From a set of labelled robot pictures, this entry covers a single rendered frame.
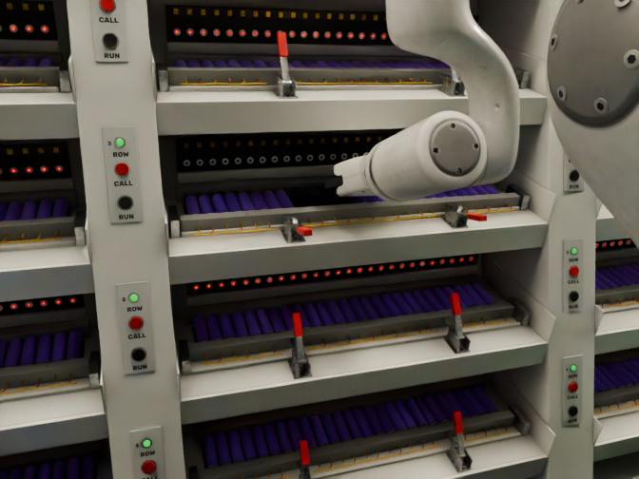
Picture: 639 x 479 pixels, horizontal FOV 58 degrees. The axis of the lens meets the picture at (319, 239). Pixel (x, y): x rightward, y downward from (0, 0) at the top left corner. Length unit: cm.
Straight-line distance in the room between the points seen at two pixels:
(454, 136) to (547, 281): 46
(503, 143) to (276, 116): 31
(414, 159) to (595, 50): 38
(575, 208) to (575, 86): 77
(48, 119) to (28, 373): 35
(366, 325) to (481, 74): 45
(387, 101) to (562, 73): 60
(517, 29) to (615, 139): 83
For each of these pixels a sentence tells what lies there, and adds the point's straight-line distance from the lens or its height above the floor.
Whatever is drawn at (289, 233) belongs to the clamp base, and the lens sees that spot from 82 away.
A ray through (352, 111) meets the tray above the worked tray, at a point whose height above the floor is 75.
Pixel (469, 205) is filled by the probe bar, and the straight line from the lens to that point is 98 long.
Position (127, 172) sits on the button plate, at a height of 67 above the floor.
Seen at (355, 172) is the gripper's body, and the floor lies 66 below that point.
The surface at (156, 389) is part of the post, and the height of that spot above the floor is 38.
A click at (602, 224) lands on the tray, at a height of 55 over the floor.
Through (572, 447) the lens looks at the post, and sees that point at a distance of 116.
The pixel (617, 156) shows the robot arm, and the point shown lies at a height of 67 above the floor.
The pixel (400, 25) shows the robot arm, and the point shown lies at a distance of 65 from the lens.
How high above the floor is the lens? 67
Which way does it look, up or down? 7 degrees down
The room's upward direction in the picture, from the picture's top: 3 degrees counter-clockwise
